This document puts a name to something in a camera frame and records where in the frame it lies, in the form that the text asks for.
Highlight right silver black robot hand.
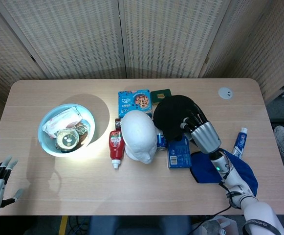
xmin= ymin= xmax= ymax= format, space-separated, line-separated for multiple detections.
xmin=180 ymin=102 xmax=222 ymax=155

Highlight black baseball cap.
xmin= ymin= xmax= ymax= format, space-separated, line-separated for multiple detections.
xmin=153 ymin=94 xmax=201 ymax=142

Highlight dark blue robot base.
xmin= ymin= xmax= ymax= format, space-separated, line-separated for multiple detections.
xmin=87 ymin=215 xmax=193 ymax=235

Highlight blue Oreo cookie box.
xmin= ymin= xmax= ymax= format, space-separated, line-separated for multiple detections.
xmin=167 ymin=135 xmax=191 ymax=169

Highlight blue snack packet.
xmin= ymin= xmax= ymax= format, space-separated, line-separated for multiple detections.
xmin=118 ymin=89 xmax=153 ymax=118

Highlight blue cloth with black trim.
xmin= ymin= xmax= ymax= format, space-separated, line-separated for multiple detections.
xmin=190 ymin=149 xmax=259 ymax=197

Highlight white blue toothpaste tube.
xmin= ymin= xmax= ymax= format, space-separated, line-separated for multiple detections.
xmin=231 ymin=127 xmax=248 ymax=157

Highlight blue soda can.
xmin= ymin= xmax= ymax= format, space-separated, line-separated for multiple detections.
xmin=156 ymin=133 xmax=168 ymax=151

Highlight white round disc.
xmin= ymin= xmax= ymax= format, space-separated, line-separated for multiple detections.
xmin=218 ymin=87 xmax=234 ymax=99

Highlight green yellow sponge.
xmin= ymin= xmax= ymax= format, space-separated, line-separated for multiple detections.
xmin=150 ymin=89 xmax=173 ymax=101

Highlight white foam mannequin head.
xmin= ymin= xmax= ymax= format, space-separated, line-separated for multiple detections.
xmin=121 ymin=110 xmax=157 ymax=164

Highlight light blue plastic bowl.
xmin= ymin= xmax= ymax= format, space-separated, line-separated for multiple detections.
xmin=38 ymin=103 xmax=96 ymax=157

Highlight red ketchup squeeze bottle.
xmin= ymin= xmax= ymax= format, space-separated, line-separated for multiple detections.
xmin=109 ymin=130 xmax=126 ymax=169

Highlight white plastic container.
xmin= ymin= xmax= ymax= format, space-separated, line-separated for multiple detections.
xmin=193 ymin=215 xmax=238 ymax=235

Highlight round gold black tin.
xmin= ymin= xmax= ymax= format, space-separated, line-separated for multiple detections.
xmin=56 ymin=128 xmax=80 ymax=149

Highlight white pink snack packet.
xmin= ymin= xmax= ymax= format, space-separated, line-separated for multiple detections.
xmin=42 ymin=107 xmax=83 ymax=139

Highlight brown patterned snack pack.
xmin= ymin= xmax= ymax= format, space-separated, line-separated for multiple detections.
xmin=73 ymin=122 xmax=88 ymax=145

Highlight beige woven folding screen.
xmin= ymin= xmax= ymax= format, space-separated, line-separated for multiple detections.
xmin=0 ymin=0 xmax=284 ymax=128

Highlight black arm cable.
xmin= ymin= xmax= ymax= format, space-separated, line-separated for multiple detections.
xmin=193 ymin=150 xmax=241 ymax=222

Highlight black printed strap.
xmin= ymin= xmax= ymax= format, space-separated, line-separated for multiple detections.
xmin=241 ymin=218 xmax=282 ymax=235

